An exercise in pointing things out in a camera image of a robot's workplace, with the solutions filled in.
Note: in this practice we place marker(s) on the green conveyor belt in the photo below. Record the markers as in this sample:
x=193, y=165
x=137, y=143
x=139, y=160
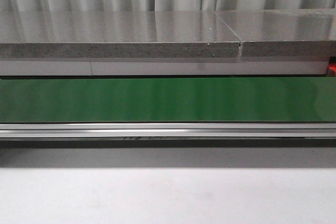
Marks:
x=280, y=99

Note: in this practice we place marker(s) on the white cabinet front panel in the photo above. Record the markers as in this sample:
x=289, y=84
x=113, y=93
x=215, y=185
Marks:
x=164, y=66

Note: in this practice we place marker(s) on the grey stone slab right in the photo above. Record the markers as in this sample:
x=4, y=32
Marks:
x=283, y=33

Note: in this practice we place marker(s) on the grey stone countertop slab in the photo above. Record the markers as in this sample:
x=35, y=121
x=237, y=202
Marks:
x=93, y=34

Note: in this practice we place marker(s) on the red object at right edge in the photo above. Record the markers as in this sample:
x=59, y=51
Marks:
x=332, y=70

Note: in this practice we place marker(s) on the aluminium conveyor side rail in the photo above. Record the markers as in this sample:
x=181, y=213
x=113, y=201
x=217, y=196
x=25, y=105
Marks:
x=174, y=130

